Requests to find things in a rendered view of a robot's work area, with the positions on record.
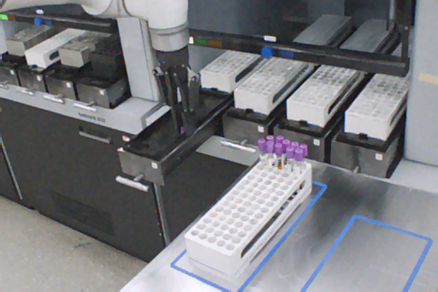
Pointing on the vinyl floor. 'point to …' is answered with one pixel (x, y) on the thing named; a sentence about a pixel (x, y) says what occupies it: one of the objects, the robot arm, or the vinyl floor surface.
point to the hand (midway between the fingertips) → (183, 121)
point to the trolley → (324, 243)
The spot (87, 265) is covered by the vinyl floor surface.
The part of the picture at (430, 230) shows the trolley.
